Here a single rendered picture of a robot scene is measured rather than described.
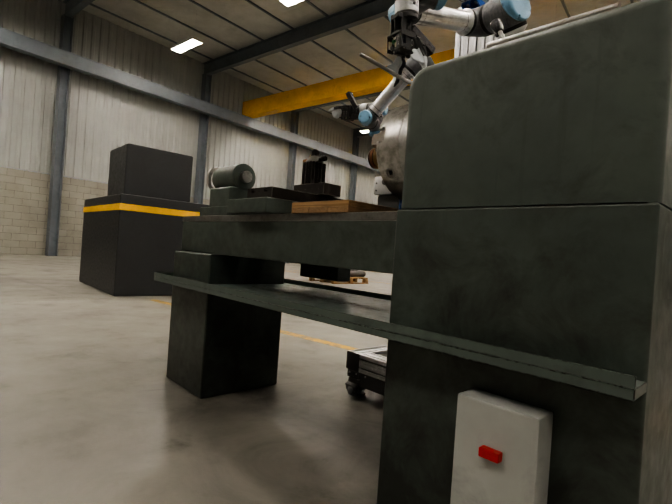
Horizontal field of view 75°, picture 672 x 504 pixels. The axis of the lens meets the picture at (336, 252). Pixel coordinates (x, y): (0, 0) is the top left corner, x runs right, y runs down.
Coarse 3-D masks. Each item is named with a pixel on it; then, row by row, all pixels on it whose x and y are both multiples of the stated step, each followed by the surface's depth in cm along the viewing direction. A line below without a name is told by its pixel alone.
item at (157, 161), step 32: (128, 160) 564; (160, 160) 592; (192, 160) 622; (128, 192) 566; (160, 192) 594; (96, 224) 597; (128, 224) 530; (160, 224) 556; (96, 256) 589; (128, 256) 532; (160, 256) 558; (96, 288) 583; (128, 288) 534; (160, 288) 560
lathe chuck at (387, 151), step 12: (396, 108) 139; (384, 120) 137; (396, 120) 133; (396, 132) 131; (384, 144) 134; (396, 144) 130; (384, 156) 134; (396, 156) 131; (384, 168) 136; (396, 168) 133; (384, 180) 139; (396, 180) 136; (396, 192) 141
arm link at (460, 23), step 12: (432, 12) 156; (444, 12) 159; (456, 12) 163; (468, 12) 167; (420, 24) 158; (432, 24) 160; (444, 24) 162; (456, 24) 165; (468, 24) 167; (480, 24) 168; (468, 36) 173; (480, 36) 173
